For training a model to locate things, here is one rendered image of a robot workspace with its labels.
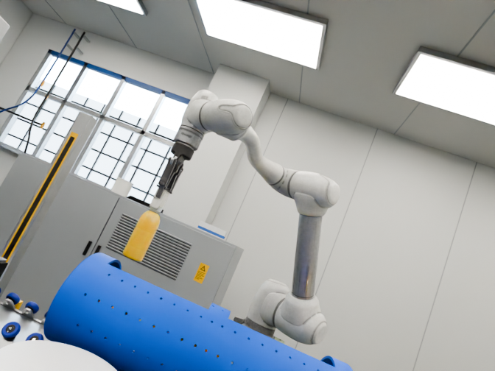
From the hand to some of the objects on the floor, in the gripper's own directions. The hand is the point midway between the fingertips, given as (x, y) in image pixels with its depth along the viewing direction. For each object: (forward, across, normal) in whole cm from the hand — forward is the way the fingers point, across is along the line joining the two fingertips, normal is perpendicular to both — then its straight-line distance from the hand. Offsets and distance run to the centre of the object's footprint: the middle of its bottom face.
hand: (159, 199), depth 114 cm
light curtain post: (+146, -33, -58) cm, 160 cm away
